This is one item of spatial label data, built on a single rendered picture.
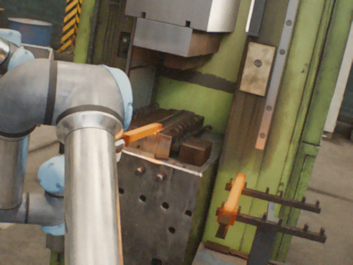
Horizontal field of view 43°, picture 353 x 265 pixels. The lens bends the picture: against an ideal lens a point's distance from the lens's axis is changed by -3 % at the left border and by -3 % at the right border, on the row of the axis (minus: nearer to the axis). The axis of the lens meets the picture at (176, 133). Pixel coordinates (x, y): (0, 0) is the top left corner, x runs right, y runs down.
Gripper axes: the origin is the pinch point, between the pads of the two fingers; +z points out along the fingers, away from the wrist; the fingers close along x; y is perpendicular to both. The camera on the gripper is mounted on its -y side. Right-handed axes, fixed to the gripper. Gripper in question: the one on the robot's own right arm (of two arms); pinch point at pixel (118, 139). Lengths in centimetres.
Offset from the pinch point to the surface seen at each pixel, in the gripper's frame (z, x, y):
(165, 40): 26.7, -0.6, -29.2
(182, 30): 26.6, 4.8, -33.2
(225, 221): -12.4, 37.6, 9.6
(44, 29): 381, -293, 5
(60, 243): 37, -36, 64
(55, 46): 632, -436, 53
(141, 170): 18.3, 1.9, 14.3
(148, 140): 27.5, -0.7, 6.1
